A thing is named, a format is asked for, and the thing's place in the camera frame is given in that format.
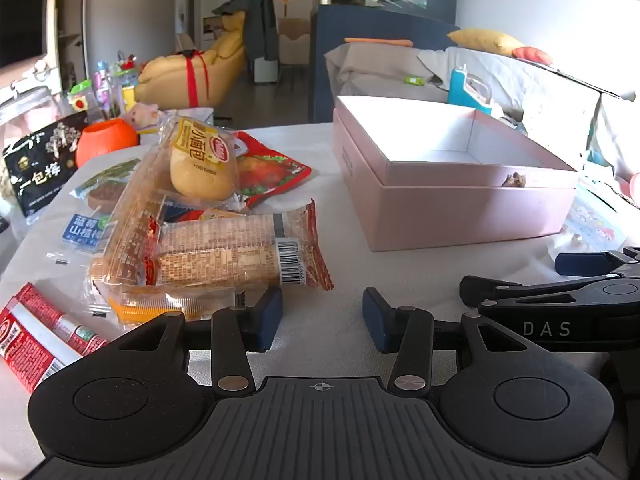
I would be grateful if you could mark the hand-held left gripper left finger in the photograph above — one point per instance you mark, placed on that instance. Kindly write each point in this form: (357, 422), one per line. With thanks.
(270, 320)

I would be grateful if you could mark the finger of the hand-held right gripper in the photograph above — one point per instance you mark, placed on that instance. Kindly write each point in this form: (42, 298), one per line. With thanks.
(510, 292)
(580, 264)

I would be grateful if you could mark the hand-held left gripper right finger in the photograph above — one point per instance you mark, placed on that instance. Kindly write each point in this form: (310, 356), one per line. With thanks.
(376, 322)

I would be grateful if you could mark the bread packet with barcode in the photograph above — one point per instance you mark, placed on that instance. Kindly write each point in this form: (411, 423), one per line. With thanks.
(225, 250)

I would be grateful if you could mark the pink cardboard box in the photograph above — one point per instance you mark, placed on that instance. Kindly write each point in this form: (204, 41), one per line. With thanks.
(450, 210)

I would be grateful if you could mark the red snack packet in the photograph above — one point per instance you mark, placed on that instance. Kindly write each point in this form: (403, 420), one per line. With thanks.
(270, 170)

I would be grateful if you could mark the hawthorn lollipop packet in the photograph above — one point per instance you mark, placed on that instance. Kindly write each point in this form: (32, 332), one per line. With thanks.
(87, 232)

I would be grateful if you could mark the red sausage packet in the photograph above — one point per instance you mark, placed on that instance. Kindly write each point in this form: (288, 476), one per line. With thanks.
(35, 330)

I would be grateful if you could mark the white tablecloth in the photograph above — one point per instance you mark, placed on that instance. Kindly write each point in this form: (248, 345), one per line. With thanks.
(325, 260)

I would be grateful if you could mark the orange bread packet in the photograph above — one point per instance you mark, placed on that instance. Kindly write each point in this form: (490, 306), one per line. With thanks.
(150, 305)

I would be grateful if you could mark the round bread packet yellow label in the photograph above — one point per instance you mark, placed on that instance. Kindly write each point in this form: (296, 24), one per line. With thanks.
(197, 165)

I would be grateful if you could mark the long clear bread packet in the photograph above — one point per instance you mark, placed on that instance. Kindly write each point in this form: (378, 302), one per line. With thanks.
(130, 220)

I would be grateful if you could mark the teal white device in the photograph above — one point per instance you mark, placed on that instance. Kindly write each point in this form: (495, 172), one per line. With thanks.
(462, 92)

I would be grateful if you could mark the red pillow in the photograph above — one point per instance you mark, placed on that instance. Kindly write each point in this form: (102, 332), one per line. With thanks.
(532, 55)

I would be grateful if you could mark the green printed snack packet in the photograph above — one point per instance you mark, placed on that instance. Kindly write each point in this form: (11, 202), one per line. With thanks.
(110, 172)

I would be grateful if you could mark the small green packet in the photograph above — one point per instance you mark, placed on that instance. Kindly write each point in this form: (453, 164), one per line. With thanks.
(415, 80)

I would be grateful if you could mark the pink plush toy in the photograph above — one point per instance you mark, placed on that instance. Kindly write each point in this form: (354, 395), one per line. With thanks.
(142, 116)

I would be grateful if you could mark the orange pumpkin bucket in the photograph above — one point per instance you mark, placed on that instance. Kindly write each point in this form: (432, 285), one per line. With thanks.
(105, 142)

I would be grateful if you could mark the yellow pillow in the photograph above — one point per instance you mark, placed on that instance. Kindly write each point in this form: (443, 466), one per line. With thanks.
(485, 41)

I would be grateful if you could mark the red ribbon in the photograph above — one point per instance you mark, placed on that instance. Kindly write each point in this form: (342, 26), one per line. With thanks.
(192, 75)

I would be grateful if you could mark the yellow recliner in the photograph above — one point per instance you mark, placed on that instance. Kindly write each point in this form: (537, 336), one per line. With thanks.
(170, 77)

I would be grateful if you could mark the beige chair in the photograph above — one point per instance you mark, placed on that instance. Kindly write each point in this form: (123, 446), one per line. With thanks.
(294, 42)

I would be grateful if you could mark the black plum packet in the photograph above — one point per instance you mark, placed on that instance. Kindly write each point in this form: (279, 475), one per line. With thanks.
(40, 160)

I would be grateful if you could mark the orange flat cushion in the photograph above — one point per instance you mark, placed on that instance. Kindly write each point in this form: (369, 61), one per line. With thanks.
(377, 41)

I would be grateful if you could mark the row of colourful bottles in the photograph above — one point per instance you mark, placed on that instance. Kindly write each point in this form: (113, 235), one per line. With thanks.
(117, 80)

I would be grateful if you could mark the grey coat on rack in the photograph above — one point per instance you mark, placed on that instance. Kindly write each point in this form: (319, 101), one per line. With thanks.
(260, 25)

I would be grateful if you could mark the blue partition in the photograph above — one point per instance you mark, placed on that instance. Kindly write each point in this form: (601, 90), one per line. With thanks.
(380, 25)

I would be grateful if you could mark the clear glass jar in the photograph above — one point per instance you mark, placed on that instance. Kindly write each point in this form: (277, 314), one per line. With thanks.
(27, 110)

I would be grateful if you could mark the black television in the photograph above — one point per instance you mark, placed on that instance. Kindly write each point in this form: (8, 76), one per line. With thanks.
(20, 10)

